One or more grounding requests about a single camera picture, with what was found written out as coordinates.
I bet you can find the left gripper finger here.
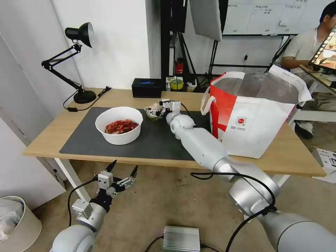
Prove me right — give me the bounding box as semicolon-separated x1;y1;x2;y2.
100;159;117;176
116;165;139;188

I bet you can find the white and red takeout bag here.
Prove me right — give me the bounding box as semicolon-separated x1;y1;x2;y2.
200;64;313;159

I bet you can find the small greenish dish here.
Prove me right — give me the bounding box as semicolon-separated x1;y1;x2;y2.
146;114;165;123

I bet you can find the black rectangular tissue box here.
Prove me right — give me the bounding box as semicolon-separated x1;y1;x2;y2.
132;78;162;99

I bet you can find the yellow-green tape roll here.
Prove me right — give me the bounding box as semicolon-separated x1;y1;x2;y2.
170;78;184;91

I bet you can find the white bowl with red food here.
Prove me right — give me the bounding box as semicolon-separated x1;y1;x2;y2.
95;106;144;146

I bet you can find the black desk mat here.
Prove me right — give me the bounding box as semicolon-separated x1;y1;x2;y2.
59;107;212;161

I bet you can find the small box of supplies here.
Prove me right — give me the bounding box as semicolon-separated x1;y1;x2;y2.
165;76;198;93

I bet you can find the red canister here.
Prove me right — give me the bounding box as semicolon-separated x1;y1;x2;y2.
175;58;185;76

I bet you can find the black light stand tripod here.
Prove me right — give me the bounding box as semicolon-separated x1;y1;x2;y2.
172;31;210;87
209;33;296;77

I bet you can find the black upright panel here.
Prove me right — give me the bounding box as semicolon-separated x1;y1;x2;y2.
160;0;188;77

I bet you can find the silver ribbed metal box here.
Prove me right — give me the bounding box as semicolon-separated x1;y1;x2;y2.
162;225;201;252

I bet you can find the beige waste bin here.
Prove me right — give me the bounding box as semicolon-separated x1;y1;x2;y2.
0;195;43;252

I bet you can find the grey softbox panel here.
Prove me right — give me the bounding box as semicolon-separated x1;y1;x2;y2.
189;0;223;42

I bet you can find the black desk lamp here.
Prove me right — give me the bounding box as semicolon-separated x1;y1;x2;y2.
41;22;97;104

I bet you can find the whiteboard with writing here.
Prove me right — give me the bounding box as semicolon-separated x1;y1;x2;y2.
222;0;327;36

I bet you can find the person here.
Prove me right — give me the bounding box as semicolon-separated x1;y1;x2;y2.
281;3;336;140

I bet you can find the pale side desk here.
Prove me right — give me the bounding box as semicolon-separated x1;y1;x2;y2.
296;64;336;124

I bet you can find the tablet screen on stand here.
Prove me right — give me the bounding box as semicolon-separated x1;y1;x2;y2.
308;22;336;75

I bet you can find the white printed cardboard box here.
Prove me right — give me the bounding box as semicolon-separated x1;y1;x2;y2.
316;148;336;182

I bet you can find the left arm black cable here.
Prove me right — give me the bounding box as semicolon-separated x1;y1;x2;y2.
67;176;101;227

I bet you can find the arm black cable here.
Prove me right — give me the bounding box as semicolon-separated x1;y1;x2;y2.
67;176;101;227
190;171;278;252

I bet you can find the black cable of metal box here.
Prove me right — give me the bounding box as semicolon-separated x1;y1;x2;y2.
143;236;165;252

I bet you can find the black lamp cable with switch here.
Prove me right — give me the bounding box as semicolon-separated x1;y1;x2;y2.
62;86;111;113

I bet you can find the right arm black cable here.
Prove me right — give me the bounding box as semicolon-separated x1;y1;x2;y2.
190;171;278;252

